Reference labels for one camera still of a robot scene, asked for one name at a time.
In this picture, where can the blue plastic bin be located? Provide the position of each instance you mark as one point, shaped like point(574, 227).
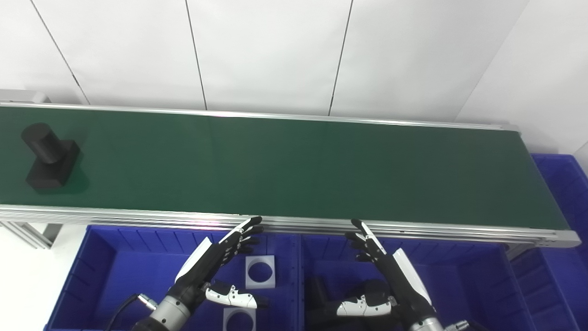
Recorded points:
point(115, 276)
point(558, 276)
point(473, 285)

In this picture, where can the green conveyor belt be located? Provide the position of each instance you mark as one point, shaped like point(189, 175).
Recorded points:
point(321, 225)
point(294, 168)

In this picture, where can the aluminium conveyor leg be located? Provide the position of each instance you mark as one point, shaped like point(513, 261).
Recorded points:
point(39, 234)

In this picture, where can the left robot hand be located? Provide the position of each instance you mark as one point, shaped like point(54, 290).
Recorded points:
point(209, 264)

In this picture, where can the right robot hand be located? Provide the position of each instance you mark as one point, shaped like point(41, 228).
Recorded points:
point(402, 280)

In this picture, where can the black cylinder-on-block part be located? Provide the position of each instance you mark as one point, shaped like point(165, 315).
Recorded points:
point(48, 158)

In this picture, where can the grey plate with hole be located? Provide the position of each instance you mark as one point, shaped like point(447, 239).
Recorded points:
point(250, 280)
point(228, 317)

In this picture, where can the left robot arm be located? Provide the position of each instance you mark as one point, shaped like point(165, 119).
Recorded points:
point(167, 312)

